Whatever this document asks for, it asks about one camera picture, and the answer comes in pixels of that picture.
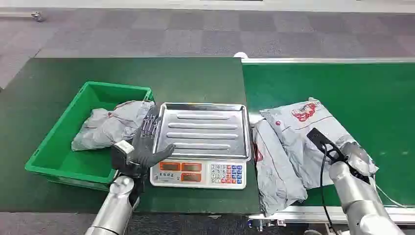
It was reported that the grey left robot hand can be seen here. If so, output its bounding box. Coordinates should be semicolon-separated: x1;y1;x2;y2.
111;103;176;178

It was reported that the crumpled grey parcel bag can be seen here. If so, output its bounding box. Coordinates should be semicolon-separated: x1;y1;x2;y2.
71;100;156;152

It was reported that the white electronic weighing scale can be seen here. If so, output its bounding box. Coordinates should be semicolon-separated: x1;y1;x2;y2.
149;102;252;190

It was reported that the steel scale tray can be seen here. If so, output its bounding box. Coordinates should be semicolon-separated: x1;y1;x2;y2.
152;102;252;162

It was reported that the green plastic crate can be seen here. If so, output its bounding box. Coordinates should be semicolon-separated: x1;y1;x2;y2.
24;81;155;192

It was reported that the long grey parcel bag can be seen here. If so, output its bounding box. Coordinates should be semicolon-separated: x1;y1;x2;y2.
252;119;308;217

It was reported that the grey parcel bag red print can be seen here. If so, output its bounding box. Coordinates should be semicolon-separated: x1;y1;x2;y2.
259;97;379;189

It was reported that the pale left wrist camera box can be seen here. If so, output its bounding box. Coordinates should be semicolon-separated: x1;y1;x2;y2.
113;140;135;155

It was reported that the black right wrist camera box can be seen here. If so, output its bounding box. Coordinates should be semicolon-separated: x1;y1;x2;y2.
306;127;345;163

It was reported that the black cable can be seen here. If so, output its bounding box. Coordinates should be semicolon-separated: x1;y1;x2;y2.
319;144;340;235

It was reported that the green conveyor belt aluminium frame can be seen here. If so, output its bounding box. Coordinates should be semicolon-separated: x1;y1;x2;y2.
241;57;415;225

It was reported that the thin white cable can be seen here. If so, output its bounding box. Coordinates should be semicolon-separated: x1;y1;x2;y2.
372;184;415;209

